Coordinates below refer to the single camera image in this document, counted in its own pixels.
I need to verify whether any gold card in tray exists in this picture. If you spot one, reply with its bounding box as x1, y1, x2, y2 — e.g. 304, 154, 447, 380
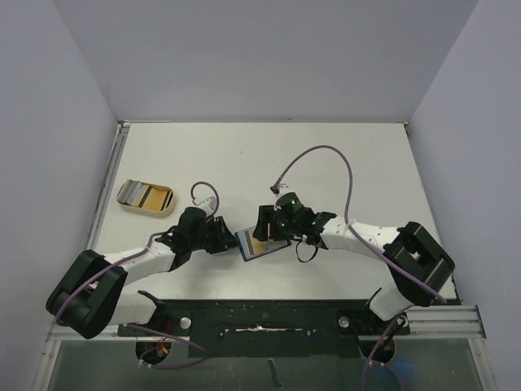
140, 187, 172, 213

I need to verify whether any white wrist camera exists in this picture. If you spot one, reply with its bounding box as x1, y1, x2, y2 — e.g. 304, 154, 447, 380
192, 195, 217, 214
270, 183, 290, 195

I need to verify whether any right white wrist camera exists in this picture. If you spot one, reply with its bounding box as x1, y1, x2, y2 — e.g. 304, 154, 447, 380
270, 183, 290, 195

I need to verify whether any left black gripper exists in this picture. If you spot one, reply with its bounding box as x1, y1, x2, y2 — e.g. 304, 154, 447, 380
190, 216, 240, 254

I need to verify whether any blue leather card holder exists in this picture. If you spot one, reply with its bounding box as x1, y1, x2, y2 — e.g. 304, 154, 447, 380
234, 227, 291, 262

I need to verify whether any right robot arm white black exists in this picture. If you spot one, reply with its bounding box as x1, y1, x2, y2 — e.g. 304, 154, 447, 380
253, 191, 455, 333

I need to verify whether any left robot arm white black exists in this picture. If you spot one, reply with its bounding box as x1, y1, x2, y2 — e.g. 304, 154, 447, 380
46, 207, 238, 339

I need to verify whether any aluminium left side rail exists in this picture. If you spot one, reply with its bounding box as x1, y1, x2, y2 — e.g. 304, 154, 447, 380
86, 121, 130, 248

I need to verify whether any beige oval card tray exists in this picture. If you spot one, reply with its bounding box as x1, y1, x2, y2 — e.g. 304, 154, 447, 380
116, 179, 176, 217

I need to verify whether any aluminium front rail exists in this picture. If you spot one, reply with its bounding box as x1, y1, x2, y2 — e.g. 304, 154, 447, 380
46, 305, 487, 342

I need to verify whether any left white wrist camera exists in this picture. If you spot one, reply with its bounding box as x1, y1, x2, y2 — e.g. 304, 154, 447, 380
192, 195, 217, 214

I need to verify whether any black wire loop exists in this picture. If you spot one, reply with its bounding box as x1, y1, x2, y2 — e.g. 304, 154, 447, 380
296, 239, 321, 264

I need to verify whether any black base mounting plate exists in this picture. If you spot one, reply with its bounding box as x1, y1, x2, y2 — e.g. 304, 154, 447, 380
117, 300, 410, 358

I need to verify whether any stack of white cards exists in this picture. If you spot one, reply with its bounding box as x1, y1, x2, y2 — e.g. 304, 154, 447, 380
116, 179, 147, 206

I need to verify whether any aluminium rail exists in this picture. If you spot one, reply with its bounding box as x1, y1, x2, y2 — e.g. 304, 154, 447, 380
46, 305, 487, 342
86, 121, 130, 248

